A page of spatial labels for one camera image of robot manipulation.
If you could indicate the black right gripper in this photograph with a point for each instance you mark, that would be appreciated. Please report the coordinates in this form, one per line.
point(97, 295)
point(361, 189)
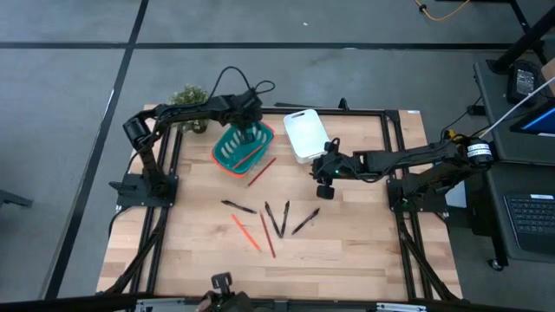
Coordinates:
point(342, 167)

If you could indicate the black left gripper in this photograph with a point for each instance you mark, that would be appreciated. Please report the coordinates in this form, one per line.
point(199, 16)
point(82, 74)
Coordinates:
point(243, 108)

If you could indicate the teal basket with orange rim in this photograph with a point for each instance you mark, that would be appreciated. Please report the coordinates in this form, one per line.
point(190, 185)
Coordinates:
point(225, 151)

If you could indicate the white plastic bin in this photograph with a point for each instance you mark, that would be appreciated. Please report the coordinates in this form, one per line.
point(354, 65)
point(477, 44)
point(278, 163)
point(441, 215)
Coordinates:
point(305, 134)

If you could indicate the red pencil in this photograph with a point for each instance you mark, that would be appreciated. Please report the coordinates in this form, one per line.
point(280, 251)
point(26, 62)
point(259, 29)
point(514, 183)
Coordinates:
point(262, 172)
point(267, 235)

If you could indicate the black click pen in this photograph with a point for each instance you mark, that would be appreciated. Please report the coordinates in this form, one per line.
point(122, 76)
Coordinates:
point(238, 206)
point(305, 221)
point(273, 219)
point(285, 218)

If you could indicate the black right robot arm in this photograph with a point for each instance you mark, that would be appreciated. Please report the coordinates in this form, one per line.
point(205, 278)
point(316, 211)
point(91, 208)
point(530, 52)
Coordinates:
point(403, 158)

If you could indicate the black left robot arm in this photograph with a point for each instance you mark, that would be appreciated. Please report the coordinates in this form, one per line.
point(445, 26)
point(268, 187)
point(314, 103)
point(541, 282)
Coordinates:
point(182, 112)

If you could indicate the potted green plant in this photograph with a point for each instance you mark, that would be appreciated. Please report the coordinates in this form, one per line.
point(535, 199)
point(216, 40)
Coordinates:
point(191, 93)

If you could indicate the yellow power plug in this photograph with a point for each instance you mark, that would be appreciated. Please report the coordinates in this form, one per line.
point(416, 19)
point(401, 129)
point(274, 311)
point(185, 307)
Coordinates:
point(450, 134)

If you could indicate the silver aluminium extrusion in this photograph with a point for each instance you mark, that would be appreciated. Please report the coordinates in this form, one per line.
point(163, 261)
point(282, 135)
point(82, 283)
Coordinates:
point(160, 305)
point(401, 307)

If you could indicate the black power adapter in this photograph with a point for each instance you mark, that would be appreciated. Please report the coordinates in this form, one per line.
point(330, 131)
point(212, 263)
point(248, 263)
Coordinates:
point(476, 110)

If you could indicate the person's hand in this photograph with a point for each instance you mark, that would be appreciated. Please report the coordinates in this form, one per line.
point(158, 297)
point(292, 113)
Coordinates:
point(204, 304)

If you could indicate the black equipment desk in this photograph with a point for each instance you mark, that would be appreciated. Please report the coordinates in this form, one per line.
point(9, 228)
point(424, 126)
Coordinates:
point(520, 151)

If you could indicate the white tube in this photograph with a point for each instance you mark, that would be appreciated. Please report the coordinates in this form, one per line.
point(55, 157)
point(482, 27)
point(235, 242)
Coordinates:
point(520, 105)

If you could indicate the black laptop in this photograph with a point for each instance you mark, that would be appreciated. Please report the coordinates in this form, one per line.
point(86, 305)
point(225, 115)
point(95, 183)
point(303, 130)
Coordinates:
point(533, 221)

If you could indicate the monitor with blue screen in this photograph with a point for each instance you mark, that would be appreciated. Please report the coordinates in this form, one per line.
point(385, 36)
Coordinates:
point(539, 123)

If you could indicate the black furniture leg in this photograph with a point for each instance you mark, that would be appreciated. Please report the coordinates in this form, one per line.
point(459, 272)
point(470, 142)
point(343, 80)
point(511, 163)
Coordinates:
point(15, 199)

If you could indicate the black standing desk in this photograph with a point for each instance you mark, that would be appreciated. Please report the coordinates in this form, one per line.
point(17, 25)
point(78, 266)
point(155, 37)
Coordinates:
point(526, 39)

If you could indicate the brown cardboard box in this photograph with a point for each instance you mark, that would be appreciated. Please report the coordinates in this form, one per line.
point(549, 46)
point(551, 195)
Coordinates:
point(550, 73)

